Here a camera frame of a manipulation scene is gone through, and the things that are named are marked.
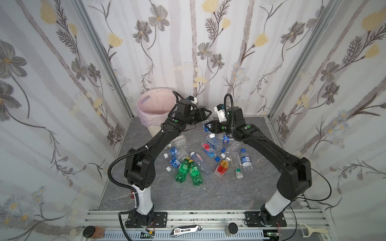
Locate pepsi label clear bottle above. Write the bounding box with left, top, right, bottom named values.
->
left=216, top=134, right=234, bottom=144

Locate blue label water bottle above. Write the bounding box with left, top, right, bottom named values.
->
left=240, top=149, right=252, bottom=167

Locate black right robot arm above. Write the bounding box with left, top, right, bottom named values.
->
left=207, top=93, right=315, bottom=227

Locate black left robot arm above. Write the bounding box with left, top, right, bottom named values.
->
left=108, top=91, right=212, bottom=241

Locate cream bin with pink liner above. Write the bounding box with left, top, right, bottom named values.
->
left=136, top=88, right=176, bottom=137

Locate square clear blue cap bottle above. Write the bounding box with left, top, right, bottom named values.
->
left=205, top=134, right=223, bottom=152

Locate pink label blue bottle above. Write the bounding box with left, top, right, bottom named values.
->
left=202, top=142, right=220, bottom=162

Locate ribbed clear bottle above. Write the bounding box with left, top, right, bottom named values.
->
left=220, top=142, right=241, bottom=156

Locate clear bottle white cap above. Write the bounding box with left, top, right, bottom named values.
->
left=165, top=135, right=188, bottom=149

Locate clear bottle green cap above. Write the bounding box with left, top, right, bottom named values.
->
left=230, top=152, right=243, bottom=179

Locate orange red liquid bottle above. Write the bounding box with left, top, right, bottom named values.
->
left=215, top=157, right=231, bottom=177

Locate tall clear blue bottle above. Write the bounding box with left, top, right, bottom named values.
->
left=190, top=152, right=212, bottom=176

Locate green soda bottle left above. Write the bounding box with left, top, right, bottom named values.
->
left=175, top=157, right=190, bottom=183

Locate green soda bottle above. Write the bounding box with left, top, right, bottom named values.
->
left=189, top=160, right=203, bottom=186
left=175, top=157, right=190, bottom=183

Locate small blue label bottle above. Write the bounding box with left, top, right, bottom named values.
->
left=165, top=158, right=181, bottom=172

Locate green soda bottle right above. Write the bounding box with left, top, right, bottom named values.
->
left=189, top=160, right=203, bottom=186

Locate silver adjustable wrench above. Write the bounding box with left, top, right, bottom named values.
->
left=170, top=225, right=203, bottom=238

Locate white vegetable peeler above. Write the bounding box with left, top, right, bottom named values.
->
left=298, top=224, right=329, bottom=238

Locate black lid brown jar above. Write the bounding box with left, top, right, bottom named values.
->
left=82, top=226, right=106, bottom=239

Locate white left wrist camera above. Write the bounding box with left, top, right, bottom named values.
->
left=186, top=95, right=198, bottom=104

